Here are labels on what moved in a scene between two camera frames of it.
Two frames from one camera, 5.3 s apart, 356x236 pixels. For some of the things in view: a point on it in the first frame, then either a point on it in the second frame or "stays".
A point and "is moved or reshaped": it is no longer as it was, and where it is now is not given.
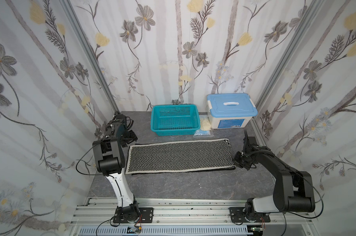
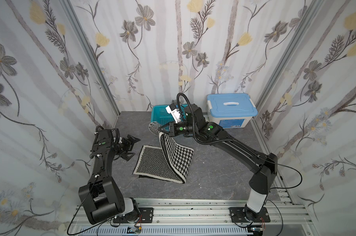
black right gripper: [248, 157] -> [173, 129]
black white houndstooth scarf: [186, 156] is moved or reshaped
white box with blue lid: [230, 110] stays
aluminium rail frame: [191, 212] stays
